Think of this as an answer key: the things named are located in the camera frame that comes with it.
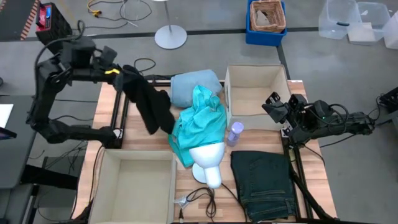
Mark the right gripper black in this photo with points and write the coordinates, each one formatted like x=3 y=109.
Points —
x=300 y=119

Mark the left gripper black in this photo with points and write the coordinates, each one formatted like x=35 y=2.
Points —
x=117 y=79

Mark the black garment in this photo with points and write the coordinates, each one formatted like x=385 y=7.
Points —
x=149 y=105

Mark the light blue sweater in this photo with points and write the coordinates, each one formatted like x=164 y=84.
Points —
x=189 y=84

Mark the dark green jeans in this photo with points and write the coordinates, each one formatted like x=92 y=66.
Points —
x=264 y=186

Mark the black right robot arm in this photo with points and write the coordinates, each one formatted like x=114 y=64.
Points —
x=342 y=124

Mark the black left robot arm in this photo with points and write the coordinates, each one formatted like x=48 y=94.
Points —
x=42 y=99

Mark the beige fabric box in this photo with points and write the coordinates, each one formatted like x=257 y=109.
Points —
x=248 y=74
x=136 y=186

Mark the black power strip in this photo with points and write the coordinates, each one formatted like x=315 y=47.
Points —
x=158 y=77

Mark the purple plastic bottle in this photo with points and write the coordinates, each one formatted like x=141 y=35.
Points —
x=234 y=133

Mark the blue plastic bin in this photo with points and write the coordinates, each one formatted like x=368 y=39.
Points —
x=264 y=39

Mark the grey floor stand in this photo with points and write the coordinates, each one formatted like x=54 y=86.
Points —
x=171 y=37

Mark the teal cloth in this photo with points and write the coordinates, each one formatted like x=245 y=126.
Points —
x=202 y=121

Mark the red black battery box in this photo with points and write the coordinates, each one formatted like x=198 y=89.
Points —
x=59 y=28

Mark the wicker basket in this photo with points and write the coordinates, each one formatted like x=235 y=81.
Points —
x=280 y=21

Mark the grey paper scrap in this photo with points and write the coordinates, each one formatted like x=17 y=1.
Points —
x=262 y=18

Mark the clear plastic storage bin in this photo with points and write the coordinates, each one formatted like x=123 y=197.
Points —
x=373 y=21
x=335 y=18
x=392 y=34

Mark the black controller box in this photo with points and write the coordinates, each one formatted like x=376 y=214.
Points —
x=390 y=101

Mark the white paper sheet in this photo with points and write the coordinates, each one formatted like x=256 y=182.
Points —
x=4 y=115

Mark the black desk leg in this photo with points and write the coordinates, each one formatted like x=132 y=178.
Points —
x=49 y=177

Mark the black hazard striped mat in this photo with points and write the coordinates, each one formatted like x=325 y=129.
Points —
x=12 y=18

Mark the dark grey desk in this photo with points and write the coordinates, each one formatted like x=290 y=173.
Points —
x=15 y=161

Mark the small clear plastic wrapper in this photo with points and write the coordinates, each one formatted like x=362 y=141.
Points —
x=182 y=202

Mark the black aluminium frame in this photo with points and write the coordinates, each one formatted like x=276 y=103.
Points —
x=306 y=193
x=117 y=105

